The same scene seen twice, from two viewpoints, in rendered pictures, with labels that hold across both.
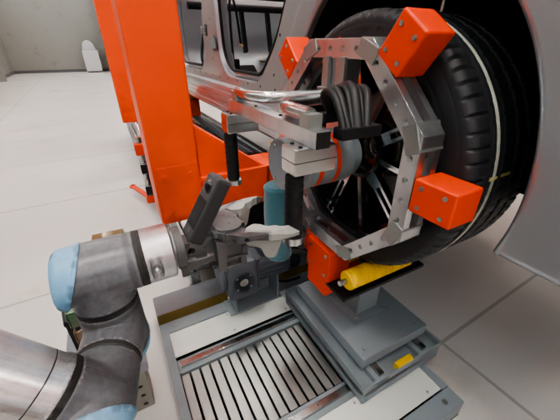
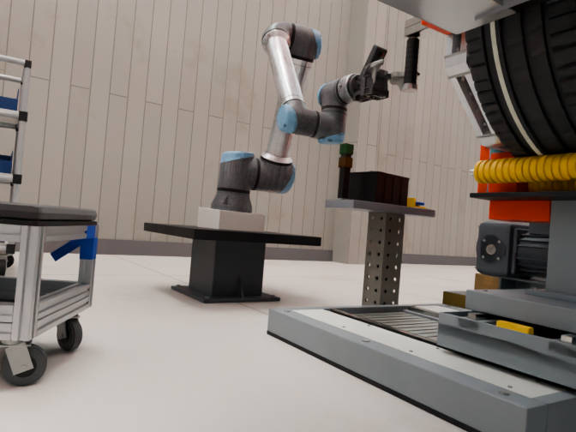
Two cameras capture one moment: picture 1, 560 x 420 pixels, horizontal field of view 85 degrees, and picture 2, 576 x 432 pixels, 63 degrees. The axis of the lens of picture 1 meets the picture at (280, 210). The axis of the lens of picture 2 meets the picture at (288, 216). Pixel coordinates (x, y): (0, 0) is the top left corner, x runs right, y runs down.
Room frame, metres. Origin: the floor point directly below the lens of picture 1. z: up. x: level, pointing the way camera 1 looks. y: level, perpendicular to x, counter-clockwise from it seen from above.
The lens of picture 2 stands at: (0.13, -1.32, 0.34)
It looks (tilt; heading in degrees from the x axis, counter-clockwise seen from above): 1 degrees up; 86
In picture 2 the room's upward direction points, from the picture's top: 5 degrees clockwise
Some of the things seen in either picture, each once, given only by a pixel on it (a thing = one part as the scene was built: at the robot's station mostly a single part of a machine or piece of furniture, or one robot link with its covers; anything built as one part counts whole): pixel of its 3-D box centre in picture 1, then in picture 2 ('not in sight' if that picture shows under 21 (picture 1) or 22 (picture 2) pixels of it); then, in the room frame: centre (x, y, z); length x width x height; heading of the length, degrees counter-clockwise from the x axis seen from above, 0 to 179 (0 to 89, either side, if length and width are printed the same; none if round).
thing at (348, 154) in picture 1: (314, 157); not in sight; (0.75, -0.09, 0.85); 0.21 x 0.14 x 0.14; 118
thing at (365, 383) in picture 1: (354, 320); (575, 340); (0.87, -0.30, 0.13); 0.50 x 0.36 x 0.10; 28
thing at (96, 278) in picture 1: (101, 270); (336, 94); (0.36, 0.27, 0.81); 0.12 x 0.09 x 0.10; 118
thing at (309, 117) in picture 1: (326, 88); not in sight; (0.64, -0.09, 1.03); 0.19 x 0.18 x 0.11; 118
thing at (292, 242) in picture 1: (293, 207); (411, 63); (0.52, -0.03, 0.83); 0.04 x 0.04 x 0.16
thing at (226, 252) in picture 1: (210, 242); (369, 85); (0.44, 0.12, 0.80); 0.12 x 0.08 x 0.09; 118
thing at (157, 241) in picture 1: (160, 252); (352, 87); (0.40, 0.19, 0.81); 0.10 x 0.05 x 0.09; 28
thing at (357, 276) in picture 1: (377, 267); (526, 169); (0.73, -0.30, 0.51); 0.29 x 0.06 x 0.06; 118
